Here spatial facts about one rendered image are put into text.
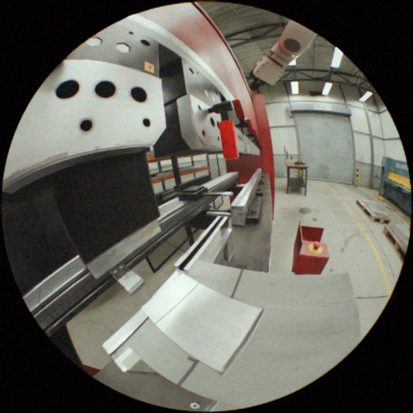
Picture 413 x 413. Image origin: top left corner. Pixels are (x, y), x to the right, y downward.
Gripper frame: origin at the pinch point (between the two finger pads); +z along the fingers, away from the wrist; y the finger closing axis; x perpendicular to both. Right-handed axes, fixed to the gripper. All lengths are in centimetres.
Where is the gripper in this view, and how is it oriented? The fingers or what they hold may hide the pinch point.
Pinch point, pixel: (254, 86)
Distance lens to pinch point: 61.6
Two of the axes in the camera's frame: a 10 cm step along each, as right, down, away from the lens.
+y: 9.5, 0.0, 3.2
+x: -0.4, -9.9, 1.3
